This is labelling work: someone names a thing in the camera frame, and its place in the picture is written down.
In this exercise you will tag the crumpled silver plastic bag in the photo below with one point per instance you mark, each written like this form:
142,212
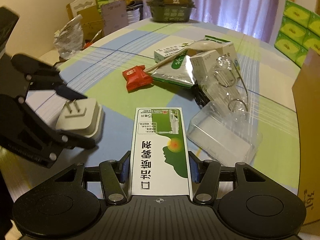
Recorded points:
70,39

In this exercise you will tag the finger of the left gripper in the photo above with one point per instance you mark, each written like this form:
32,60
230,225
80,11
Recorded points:
42,76
71,140

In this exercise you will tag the white green tablet box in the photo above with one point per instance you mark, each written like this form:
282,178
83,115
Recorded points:
209,52

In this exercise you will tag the green tissue pack stack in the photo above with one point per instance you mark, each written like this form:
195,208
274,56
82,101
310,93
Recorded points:
299,32

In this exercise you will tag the red snack packet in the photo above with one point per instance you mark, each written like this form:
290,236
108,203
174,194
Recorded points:
136,77

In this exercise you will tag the green white spray medicine box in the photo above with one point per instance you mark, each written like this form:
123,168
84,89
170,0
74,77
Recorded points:
159,162

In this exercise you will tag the silver foil pouch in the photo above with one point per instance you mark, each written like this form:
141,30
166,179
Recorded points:
179,71

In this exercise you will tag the large cardboard box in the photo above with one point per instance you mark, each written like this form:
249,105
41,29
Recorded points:
306,96

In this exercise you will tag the purple curtain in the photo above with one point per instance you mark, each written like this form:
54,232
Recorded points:
252,17

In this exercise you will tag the white chair back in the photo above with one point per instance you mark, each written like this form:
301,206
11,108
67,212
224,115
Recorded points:
74,7

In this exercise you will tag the checked tablecloth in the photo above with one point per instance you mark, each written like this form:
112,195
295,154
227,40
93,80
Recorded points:
97,72

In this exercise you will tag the white power plug adapter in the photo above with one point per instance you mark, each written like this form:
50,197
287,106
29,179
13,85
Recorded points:
84,117

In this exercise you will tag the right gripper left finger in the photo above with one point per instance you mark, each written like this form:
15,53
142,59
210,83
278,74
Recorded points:
113,174

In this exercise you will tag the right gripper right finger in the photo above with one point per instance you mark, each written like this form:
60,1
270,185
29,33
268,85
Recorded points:
206,175

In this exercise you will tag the long white medicine box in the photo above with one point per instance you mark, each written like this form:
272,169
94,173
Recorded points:
163,53

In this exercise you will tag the clear plastic tray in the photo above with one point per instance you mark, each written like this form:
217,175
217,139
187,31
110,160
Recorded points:
226,136

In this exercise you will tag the wire rack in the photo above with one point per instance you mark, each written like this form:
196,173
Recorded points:
220,86

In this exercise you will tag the white plastic spoon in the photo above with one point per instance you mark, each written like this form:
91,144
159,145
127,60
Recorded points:
185,51

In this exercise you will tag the dark green noodle bowl box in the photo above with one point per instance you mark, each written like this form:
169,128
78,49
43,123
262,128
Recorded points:
170,10

